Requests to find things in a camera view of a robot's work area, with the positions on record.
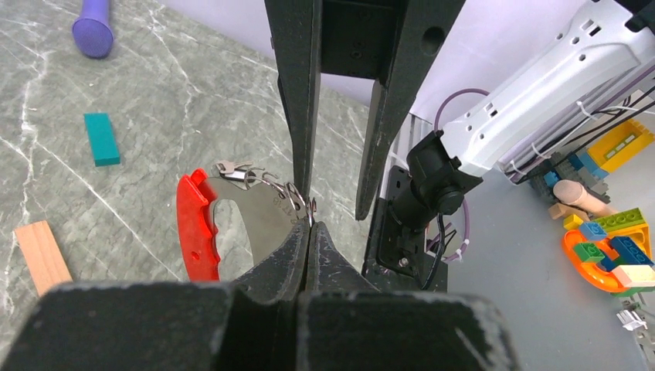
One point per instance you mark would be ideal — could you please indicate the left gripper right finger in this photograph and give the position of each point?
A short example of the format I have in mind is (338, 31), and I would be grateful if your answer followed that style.
(329, 274)

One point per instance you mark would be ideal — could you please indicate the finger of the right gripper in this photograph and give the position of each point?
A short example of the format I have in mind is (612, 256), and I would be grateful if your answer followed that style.
(412, 42)
(296, 28)

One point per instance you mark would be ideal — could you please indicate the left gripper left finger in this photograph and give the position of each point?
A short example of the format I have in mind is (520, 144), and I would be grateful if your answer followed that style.
(281, 275)

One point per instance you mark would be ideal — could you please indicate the red carabiner keyring with chain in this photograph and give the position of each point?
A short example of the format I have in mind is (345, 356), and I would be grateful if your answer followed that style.
(237, 203)

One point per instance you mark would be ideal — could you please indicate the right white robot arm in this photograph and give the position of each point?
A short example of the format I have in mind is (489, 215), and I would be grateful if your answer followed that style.
(602, 41)

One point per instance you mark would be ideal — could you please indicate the teal block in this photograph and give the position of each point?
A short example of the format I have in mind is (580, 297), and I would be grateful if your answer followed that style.
(102, 141)

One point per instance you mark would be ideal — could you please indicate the peach block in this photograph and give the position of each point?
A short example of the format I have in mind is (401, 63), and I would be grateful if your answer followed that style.
(43, 256)

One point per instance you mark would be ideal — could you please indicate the toy brick pile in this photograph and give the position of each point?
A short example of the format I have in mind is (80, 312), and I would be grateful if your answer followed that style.
(609, 249)

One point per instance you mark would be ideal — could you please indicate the purple cylinder handle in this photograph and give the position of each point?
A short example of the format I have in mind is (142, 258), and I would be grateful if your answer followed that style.
(91, 31)

